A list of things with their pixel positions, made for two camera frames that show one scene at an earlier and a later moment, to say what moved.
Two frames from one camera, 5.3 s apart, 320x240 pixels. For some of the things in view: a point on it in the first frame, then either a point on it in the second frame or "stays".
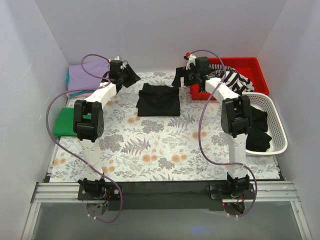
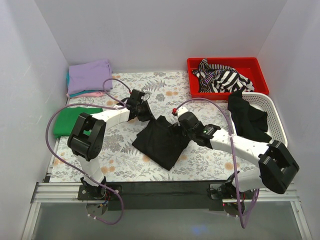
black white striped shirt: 231,79 stays
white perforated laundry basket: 279,142 stays
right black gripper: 186,77 → 182,131
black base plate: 166,195 stays
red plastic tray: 250,67 stays
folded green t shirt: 64,125 stays
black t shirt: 158,101 → 162,142
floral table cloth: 153,131 stays
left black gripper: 126,76 → 145,113
